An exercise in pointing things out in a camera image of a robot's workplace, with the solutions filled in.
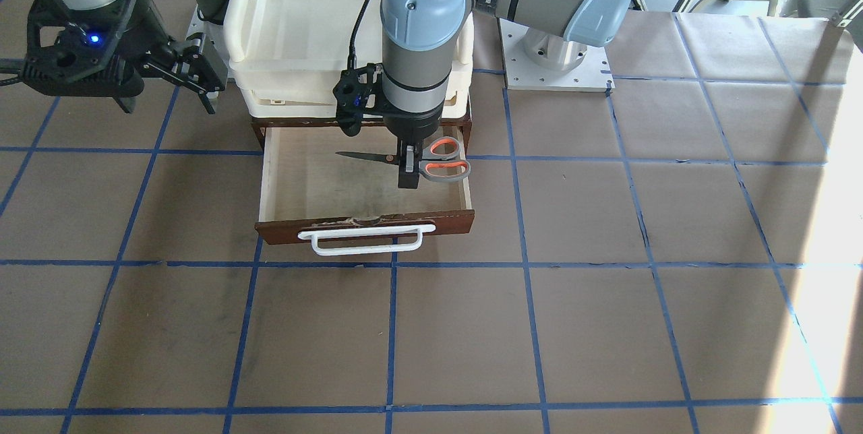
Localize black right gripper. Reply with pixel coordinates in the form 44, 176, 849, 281
118, 0, 227, 115

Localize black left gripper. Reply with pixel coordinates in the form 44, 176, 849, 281
384, 111, 443, 189

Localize black orange scissors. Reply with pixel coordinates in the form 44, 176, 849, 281
336, 136, 472, 183

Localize white drawer handle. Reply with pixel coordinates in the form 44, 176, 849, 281
297, 222, 437, 257

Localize brown wooden drawer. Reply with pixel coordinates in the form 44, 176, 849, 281
256, 127, 475, 245

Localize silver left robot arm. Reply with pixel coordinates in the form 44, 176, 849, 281
376, 0, 631, 188

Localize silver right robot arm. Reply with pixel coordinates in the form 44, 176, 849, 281
2, 0, 228, 114

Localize white plastic tray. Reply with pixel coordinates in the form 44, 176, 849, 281
223, 0, 474, 119

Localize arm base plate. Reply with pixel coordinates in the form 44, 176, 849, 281
499, 19, 614, 92
187, 6, 233, 78

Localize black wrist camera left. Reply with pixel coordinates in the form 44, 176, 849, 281
333, 63, 383, 137

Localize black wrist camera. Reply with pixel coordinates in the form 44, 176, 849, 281
333, 63, 383, 137
18, 0, 144, 113

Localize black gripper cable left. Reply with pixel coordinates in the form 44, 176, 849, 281
347, 0, 409, 72

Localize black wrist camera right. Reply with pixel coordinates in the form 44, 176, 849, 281
18, 0, 144, 113

